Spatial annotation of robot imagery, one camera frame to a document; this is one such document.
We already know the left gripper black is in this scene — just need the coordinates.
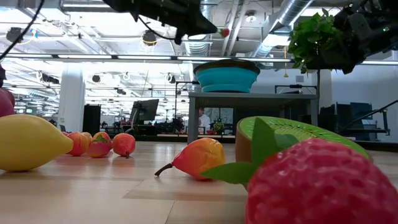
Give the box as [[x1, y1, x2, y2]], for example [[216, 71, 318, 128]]
[[138, 0, 218, 45]]

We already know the black cabinet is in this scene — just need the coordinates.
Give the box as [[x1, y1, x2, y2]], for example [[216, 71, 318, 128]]
[[82, 104, 102, 135]]

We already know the green kiwi half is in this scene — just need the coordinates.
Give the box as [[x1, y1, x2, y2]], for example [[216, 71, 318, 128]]
[[234, 116, 373, 194]]

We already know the green potted artificial plant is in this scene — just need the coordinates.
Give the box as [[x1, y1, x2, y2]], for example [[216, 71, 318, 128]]
[[287, 7, 346, 116]]

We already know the small red strawberry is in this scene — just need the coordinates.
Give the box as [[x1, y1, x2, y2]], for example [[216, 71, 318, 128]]
[[86, 136, 111, 159]]

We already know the small orange pear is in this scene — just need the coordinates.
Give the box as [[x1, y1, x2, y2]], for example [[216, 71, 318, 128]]
[[154, 137, 226, 181], [111, 133, 137, 159]]

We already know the small background potted plant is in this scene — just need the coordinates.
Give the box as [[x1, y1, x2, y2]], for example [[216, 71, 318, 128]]
[[206, 119, 226, 136]]

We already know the yellow lemon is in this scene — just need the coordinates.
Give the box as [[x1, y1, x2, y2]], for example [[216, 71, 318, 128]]
[[0, 114, 74, 172]]

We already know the blue collapsible colander bowl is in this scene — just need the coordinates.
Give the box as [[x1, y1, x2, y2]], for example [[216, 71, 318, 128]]
[[193, 58, 261, 93]]

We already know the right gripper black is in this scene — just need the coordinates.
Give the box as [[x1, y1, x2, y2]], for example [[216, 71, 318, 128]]
[[306, 0, 391, 75]]

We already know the person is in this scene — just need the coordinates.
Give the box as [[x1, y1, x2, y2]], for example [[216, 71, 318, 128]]
[[198, 107, 211, 135]]

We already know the black computer monitor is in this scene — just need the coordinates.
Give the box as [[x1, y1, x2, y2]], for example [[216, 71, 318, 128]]
[[129, 98, 160, 123]]

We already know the pink dragon fruit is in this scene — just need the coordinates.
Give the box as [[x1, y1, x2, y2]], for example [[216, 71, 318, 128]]
[[0, 88, 16, 118]]

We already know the silver ventilation duct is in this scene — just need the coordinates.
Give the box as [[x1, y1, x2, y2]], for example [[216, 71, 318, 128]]
[[253, 0, 313, 58], [178, 0, 216, 68]]

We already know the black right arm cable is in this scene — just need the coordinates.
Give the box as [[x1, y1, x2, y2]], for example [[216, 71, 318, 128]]
[[339, 99, 398, 132]]

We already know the long ceiling light strip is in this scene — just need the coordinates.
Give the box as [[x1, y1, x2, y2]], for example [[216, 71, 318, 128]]
[[0, 53, 293, 63]]

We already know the black desk with equipment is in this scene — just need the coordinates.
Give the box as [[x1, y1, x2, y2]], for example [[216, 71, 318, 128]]
[[320, 101, 391, 142]]

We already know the white building pillar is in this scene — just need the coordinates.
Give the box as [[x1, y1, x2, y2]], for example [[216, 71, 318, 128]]
[[57, 63, 86, 133]]

